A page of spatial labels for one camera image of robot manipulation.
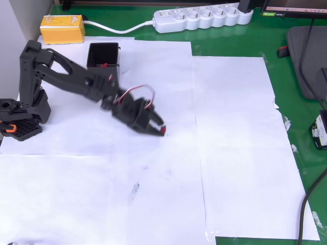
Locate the thick black cable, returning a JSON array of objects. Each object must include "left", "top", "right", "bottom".
[{"left": 297, "top": 169, "right": 327, "bottom": 245}]

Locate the black square container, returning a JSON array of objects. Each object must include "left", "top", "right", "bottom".
[{"left": 86, "top": 42, "right": 121, "bottom": 89}]

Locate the yellow cardboard box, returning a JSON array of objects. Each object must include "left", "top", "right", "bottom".
[{"left": 40, "top": 14, "right": 86, "bottom": 45}]

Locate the black and white device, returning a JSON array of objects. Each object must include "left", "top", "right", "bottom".
[{"left": 308, "top": 109, "right": 327, "bottom": 150}]

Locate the black laptop with stickers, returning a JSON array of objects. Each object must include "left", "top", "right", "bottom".
[{"left": 260, "top": 0, "right": 327, "bottom": 20}]

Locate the orange clamp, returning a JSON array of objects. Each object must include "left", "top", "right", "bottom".
[{"left": 0, "top": 121, "right": 17, "bottom": 134}]

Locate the white paper table cover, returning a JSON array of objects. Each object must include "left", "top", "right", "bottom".
[{"left": 0, "top": 35, "right": 321, "bottom": 245}]

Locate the black plug adapter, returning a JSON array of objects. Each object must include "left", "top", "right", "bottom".
[{"left": 238, "top": 0, "right": 256, "bottom": 14}]

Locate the grey laptop sleeve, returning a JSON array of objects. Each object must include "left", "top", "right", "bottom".
[{"left": 277, "top": 25, "right": 327, "bottom": 101}]

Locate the white power strip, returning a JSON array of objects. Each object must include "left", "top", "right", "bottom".
[{"left": 152, "top": 2, "right": 254, "bottom": 34}]

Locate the red white servo wire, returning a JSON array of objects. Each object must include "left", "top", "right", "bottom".
[{"left": 118, "top": 83, "right": 156, "bottom": 111}]

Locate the thin black cable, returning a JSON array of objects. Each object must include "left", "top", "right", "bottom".
[{"left": 298, "top": 18, "right": 327, "bottom": 112}]

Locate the white power cable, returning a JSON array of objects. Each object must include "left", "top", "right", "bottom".
[{"left": 83, "top": 19, "right": 155, "bottom": 35}]

